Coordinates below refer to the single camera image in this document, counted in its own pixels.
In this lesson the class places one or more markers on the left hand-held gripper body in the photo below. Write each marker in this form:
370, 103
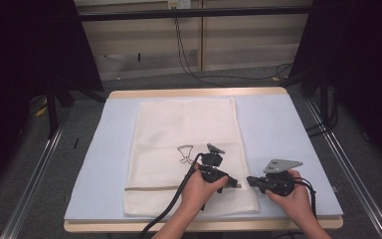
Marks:
212, 166

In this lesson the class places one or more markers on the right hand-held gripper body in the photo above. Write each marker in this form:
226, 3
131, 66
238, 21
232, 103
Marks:
278, 181

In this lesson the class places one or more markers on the white cloth towel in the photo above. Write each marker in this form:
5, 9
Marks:
165, 156

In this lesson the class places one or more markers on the person's left hand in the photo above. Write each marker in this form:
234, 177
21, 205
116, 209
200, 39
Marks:
199, 192

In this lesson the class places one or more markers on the person's right hand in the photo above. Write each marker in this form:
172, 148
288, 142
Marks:
293, 204

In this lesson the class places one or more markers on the light blue foam mat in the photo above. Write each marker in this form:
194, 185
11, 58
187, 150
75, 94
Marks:
278, 132

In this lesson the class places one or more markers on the wooden table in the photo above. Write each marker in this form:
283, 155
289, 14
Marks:
195, 91

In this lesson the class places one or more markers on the black metal stand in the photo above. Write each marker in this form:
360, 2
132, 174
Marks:
51, 113
323, 99

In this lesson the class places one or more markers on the small black floor item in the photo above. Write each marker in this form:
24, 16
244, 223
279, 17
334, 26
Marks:
76, 143

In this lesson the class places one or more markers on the dark curtain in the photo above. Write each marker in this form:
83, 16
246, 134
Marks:
364, 66
23, 66

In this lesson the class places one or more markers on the black horizontal metal bar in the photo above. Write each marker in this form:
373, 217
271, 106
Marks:
192, 13

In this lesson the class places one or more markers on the small yellow floor item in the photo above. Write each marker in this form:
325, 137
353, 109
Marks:
41, 112

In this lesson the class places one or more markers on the aluminium floor rail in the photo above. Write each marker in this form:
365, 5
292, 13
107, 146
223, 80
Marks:
30, 192
354, 186

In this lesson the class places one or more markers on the white wall power outlet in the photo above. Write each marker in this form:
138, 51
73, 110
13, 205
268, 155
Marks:
179, 4

